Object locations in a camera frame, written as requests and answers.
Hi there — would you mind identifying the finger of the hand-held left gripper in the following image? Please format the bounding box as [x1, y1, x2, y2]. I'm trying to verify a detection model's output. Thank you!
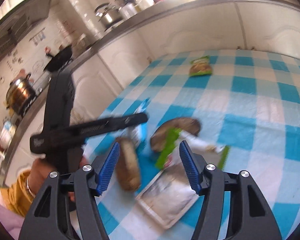
[43, 70, 76, 132]
[82, 112, 150, 140]

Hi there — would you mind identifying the purple clothing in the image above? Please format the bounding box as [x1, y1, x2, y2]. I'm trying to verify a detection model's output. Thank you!
[0, 187, 25, 240]

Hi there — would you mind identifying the person's left forearm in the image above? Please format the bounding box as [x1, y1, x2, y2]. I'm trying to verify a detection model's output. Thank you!
[0, 169, 40, 217]

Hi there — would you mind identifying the blue checkered tablecloth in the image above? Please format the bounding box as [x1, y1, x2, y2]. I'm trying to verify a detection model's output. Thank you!
[72, 49, 300, 240]

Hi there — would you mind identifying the range hood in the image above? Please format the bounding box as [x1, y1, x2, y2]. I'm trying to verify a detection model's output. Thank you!
[0, 0, 54, 55]

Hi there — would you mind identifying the white mug green print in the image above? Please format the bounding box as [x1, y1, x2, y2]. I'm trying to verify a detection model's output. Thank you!
[135, 0, 155, 12]

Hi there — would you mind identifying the person's left hand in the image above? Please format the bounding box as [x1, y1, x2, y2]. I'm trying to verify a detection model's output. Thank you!
[29, 156, 88, 195]

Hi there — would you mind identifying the brown bread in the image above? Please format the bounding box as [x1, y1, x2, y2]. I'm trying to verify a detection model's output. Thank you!
[115, 137, 142, 192]

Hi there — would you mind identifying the black wok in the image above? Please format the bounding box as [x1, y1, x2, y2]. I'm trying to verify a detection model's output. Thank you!
[43, 45, 73, 73]

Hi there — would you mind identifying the brown round disc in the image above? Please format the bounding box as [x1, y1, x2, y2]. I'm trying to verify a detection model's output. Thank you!
[150, 117, 202, 153]

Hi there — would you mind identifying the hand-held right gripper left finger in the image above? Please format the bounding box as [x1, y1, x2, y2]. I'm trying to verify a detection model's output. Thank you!
[19, 141, 120, 240]

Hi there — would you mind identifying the steel pot with lid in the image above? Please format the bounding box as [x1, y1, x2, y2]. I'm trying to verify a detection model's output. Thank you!
[5, 73, 37, 117]

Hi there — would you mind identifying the green snack bag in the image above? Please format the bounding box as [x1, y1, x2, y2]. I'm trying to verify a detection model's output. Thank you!
[189, 56, 213, 77]

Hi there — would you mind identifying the gold bracelet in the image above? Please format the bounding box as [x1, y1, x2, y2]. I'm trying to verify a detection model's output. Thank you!
[26, 177, 37, 197]

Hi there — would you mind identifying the silver foil packet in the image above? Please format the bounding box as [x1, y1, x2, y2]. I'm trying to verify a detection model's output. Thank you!
[135, 166, 199, 229]

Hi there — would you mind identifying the gas stove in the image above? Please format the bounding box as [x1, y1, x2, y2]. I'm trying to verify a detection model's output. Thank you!
[15, 55, 74, 119]

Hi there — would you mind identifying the green white wrapper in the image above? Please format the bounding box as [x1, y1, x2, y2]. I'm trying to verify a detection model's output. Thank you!
[155, 127, 230, 170]

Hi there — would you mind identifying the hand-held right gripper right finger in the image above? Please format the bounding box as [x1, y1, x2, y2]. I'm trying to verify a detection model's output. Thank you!
[179, 141, 283, 240]

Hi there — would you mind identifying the white blue plastic bag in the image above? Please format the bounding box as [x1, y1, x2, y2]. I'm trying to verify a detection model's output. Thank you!
[126, 97, 150, 145]

